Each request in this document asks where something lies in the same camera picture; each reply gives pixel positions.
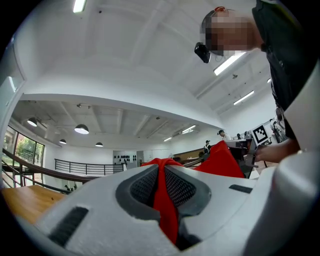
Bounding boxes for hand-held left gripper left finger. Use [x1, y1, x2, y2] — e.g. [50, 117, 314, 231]
[37, 164, 181, 252]

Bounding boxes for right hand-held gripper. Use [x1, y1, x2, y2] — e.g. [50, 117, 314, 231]
[243, 124, 273, 176]

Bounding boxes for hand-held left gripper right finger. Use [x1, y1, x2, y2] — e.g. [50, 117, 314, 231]
[164, 164, 258, 251]

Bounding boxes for red clothes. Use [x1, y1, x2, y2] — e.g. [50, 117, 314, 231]
[141, 139, 246, 246]

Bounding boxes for person's right forearm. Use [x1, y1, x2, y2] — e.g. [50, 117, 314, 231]
[254, 138, 301, 164]

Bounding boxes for black railing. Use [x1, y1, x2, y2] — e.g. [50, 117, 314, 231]
[54, 158, 125, 176]

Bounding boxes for curved wooden-top railing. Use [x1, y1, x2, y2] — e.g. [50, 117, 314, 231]
[1, 148, 101, 195]

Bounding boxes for wooden desk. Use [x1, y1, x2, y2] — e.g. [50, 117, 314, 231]
[1, 184, 68, 225]

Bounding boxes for person's black shirt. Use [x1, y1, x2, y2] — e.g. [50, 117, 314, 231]
[251, 0, 320, 141]

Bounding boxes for large window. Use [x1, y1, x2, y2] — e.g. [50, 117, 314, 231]
[2, 126, 46, 188]

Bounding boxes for person's head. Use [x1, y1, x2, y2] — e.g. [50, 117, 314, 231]
[199, 7, 265, 57]

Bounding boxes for white wall board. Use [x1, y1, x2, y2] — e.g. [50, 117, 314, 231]
[112, 150, 138, 165]

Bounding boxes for black head camera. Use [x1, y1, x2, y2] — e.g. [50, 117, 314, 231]
[194, 41, 212, 64]

